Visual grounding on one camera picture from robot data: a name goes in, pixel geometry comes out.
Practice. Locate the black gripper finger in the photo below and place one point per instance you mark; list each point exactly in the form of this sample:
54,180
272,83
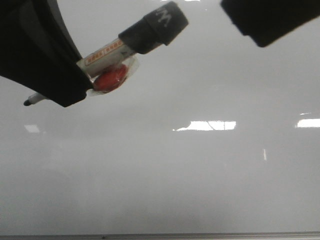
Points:
37,51
266,21

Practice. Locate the white black whiteboard marker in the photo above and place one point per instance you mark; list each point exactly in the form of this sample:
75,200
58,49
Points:
109,66

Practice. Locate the white whiteboard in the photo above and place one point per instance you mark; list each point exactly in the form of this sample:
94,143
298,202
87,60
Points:
211,134

